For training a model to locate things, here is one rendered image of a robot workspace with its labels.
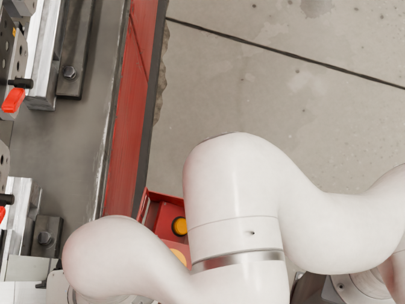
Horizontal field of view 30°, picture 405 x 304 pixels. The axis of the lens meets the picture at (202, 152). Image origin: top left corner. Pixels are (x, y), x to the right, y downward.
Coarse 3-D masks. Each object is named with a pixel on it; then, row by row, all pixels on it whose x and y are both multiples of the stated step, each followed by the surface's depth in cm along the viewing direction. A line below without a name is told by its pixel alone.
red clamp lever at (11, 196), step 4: (0, 196) 121; (4, 196) 121; (8, 196) 121; (12, 196) 122; (0, 200) 121; (4, 200) 121; (8, 200) 121; (12, 200) 122; (0, 204) 120; (4, 204) 121; (8, 204) 122; (12, 204) 122; (0, 208) 119; (4, 208) 120; (0, 212) 118; (4, 212) 119; (0, 216) 118; (4, 216) 120; (0, 220) 118; (0, 224) 118
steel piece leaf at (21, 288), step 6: (18, 282) 144; (24, 282) 144; (30, 282) 144; (36, 282) 144; (18, 288) 143; (24, 288) 143; (30, 288) 143; (36, 288) 143; (18, 294) 143; (24, 294) 143; (30, 294) 143; (36, 294) 143; (42, 294) 143; (18, 300) 143; (24, 300) 143; (30, 300) 143; (36, 300) 143; (42, 300) 143
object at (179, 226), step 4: (176, 220) 174; (180, 220) 174; (184, 220) 174; (176, 224) 173; (180, 224) 174; (184, 224) 174; (176, 228) 173; (180, 228) 173; (184, 228) 174; (176, 232) 174; (180, 232) 173; (184, 232) 174
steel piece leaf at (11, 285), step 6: (0, 282) 144; (6, 282) 144; (12, 282) 144; (0, 288) 144; (6, 288) 144; (12, 288) 144; (0, 294) 143; (6, 294) 143; (12, 294) 143; (0, 300) 143; (6, 300) 143; (12, 300) 143
